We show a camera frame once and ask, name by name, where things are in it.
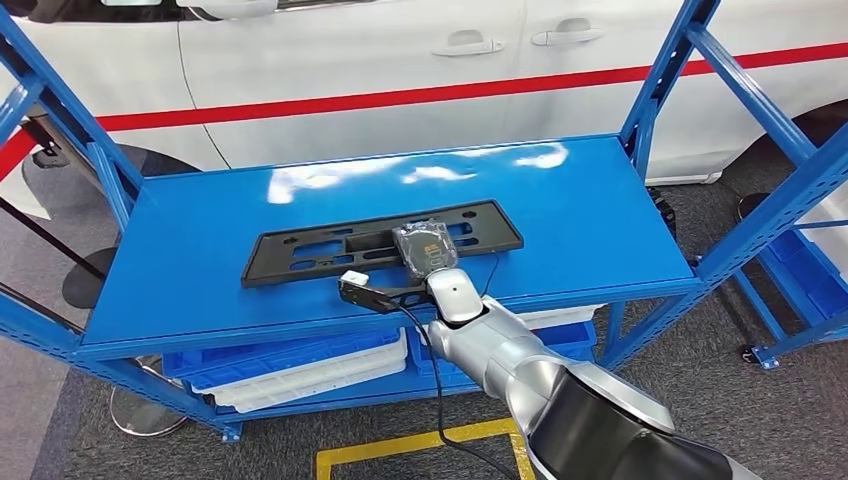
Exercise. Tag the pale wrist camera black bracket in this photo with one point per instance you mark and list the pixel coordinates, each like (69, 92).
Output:
(361, 291)

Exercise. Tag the white car red stripe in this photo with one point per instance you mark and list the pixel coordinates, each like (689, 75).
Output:
(331, 53)

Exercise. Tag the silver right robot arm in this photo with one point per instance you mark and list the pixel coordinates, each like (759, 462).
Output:
(503, 351)

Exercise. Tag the blue wheeled metal rack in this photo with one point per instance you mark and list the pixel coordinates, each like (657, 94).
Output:
(802, 343)

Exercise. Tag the chrome round stand base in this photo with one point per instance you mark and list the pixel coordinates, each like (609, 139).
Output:
(142, 414)

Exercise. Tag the large blue metal shelf rack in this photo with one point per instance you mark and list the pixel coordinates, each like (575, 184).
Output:
(199, 225)

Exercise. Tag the translucent white plastic crate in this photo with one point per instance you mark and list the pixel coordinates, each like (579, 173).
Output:
(828, 238)

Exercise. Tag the black plastic plate frame part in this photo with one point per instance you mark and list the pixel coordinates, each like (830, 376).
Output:
(278, 265)

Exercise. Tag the blue plastic crate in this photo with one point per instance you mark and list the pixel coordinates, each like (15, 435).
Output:
(265, 351)
(570, 336)
(805, 272)

